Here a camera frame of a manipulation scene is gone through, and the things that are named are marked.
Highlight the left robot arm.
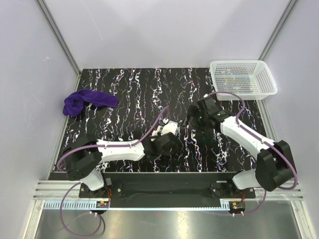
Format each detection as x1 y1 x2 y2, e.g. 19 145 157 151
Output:
57 132 178 197

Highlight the purple towel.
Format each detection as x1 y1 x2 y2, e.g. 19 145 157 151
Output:
63 89 119 117

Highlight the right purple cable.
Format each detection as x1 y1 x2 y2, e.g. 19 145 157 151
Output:
204 91 299 216

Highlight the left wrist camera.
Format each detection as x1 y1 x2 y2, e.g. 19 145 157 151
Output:
161 120 180 136

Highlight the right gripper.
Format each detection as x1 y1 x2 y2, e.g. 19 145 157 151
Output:
180 105 210 136

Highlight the aluminium frame rail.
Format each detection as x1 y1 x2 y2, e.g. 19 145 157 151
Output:
33 180 303 201

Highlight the blue white patterned towel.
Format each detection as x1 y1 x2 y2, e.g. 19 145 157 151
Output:
152 125 163 136

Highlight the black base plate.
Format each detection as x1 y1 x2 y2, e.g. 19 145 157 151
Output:
78 171 256 199

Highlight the black marble pattern mat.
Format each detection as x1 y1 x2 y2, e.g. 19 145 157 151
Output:
60 68 256 172

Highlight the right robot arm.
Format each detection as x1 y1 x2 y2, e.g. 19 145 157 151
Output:
184 96 298 198

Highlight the white plastic basket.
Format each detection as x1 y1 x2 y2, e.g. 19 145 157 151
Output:
210 60 278 101

